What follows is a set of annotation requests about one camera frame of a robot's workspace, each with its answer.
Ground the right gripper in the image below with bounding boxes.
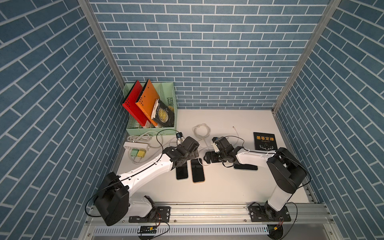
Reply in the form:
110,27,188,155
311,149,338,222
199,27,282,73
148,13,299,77
202,150,227,163

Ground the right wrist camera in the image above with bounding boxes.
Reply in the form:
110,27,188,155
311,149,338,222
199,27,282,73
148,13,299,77
212,142,220,153

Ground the red folder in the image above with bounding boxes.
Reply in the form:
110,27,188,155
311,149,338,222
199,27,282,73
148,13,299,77
122,81,150,128

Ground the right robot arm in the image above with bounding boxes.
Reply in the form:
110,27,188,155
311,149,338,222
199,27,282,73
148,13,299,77
204,137,309,221

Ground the small black controller board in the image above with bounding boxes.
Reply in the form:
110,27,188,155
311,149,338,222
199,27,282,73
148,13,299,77
138,226,157,235

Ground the orange folder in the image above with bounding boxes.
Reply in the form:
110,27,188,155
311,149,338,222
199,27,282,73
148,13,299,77
136,80,160,128

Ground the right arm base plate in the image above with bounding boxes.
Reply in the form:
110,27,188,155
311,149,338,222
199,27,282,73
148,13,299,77
248,205,292,223

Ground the Moon and Sixpence book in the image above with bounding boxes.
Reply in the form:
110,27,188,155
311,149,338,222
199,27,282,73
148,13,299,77
151,99,175,128

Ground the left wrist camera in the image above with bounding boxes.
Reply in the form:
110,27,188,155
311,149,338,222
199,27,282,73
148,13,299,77
176,132,184,145

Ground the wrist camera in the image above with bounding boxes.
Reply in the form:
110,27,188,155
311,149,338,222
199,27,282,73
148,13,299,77
212,142,220,153
176,132,184,145

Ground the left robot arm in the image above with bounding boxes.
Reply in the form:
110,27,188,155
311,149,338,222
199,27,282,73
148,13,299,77
94,137,200,226

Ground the power strip white cord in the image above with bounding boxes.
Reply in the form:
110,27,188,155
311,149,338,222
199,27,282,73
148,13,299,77
127,131,164,149

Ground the aluminium front rail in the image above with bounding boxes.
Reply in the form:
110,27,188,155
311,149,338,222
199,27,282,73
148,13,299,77
85,203,335,226

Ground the mint green perforated basket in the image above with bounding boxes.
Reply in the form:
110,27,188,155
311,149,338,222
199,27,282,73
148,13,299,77
123,82,178,136

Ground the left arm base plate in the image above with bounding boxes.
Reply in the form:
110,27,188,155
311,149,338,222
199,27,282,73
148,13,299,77
129,207,171,224

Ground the phone with light blue case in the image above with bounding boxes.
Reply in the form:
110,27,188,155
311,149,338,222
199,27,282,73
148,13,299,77
176,163,189,180

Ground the yellow charger plug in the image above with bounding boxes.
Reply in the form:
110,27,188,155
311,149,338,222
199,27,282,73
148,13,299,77
137,150,147,158

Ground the black Murphy's law book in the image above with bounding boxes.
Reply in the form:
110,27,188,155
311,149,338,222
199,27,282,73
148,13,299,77
253,132,278,151

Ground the green charger plug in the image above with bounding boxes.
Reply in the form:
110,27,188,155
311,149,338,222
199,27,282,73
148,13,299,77
130,149,139,158

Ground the black phone dark case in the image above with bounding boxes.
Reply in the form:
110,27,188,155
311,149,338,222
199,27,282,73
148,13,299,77
234,164,258,171

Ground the phone with pink case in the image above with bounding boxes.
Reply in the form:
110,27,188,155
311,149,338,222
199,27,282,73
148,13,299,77
191,159,205,183

